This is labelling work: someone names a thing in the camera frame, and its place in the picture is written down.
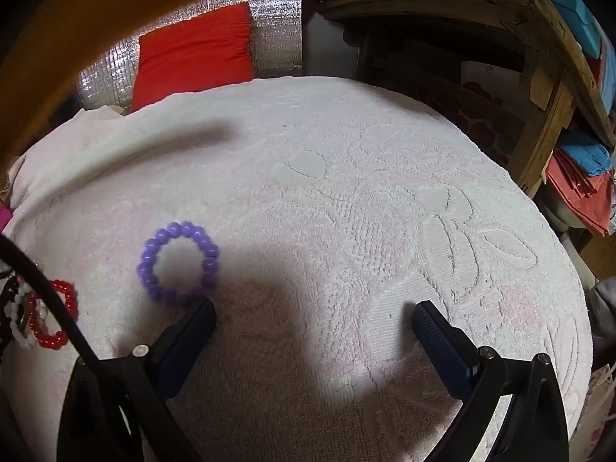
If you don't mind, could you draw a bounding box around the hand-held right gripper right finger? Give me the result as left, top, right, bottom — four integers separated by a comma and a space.
413, 300, 571, 462

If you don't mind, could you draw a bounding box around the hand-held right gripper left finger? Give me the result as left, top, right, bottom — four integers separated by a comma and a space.
58, 298, 216, 462

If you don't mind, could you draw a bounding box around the purple bead bracelet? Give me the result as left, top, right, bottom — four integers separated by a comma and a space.
137, 221, 221, 305

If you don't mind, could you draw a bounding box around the white bead bracelet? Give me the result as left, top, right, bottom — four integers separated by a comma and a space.
0, 276, 49, 350

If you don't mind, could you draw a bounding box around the white embossed blanket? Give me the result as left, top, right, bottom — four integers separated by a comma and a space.
0, 76, 594, 462

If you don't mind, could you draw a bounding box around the red paper stack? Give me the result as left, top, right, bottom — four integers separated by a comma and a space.
546, 149, 616, 238

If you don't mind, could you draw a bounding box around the blue paper stack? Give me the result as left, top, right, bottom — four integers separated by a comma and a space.
557, 130, 613, 176

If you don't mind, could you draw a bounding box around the red cushion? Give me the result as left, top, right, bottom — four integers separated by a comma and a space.
131, 2, 255, 112

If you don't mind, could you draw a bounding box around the silver foil mat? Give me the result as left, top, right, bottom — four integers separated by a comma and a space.
74, 0, 303, 111

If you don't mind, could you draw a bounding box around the teal box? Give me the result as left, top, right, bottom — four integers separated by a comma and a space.
457, 0, 616, 59

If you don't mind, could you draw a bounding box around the red bead bracelet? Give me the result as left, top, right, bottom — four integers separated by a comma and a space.
26, 279, 79, 350

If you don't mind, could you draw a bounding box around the black cable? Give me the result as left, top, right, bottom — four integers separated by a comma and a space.
0, 235, 102, 364

